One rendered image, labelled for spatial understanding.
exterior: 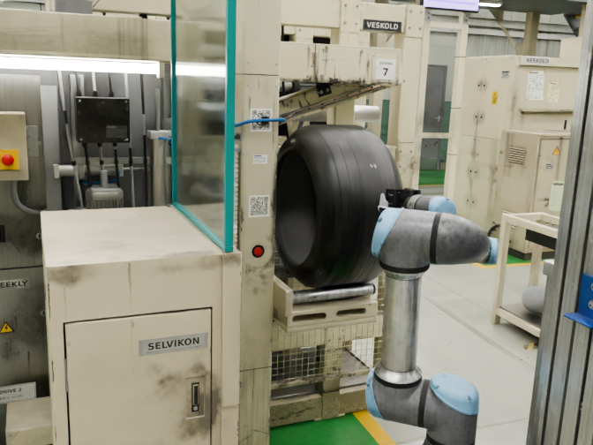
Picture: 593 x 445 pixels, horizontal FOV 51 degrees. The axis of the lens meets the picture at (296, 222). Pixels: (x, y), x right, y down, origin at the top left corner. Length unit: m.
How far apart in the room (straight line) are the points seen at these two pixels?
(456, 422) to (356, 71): 1.46
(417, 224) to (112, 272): 0.65
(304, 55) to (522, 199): 4.41
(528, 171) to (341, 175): 4.56
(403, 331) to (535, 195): 5.07
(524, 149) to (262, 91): 4.69
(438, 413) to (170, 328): 0.65
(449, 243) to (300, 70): 1.23
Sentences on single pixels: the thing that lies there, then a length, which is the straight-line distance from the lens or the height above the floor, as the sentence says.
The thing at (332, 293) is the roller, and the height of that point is 0.91.
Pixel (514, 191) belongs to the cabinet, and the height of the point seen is 0.66.
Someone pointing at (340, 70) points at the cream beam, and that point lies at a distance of 2.50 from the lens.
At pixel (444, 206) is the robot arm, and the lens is 1.78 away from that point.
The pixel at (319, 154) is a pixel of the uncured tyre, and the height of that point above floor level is 1.40.
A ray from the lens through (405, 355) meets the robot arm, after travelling 1.52.
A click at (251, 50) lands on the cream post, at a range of 2.09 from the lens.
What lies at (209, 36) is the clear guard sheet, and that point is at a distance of 1.47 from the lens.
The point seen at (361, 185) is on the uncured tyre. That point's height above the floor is 1.31.
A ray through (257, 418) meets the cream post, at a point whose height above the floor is 0.42.
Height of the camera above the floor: 1.63
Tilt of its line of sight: 12 degrees down
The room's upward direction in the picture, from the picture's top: 2 degrees clockwise
